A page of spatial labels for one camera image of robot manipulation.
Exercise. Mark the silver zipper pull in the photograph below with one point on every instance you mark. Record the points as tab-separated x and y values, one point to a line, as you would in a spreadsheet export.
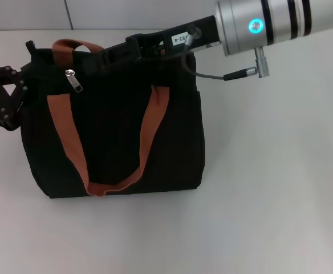
75	82

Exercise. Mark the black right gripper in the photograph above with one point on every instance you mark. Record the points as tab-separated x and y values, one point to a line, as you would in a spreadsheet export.
200	31

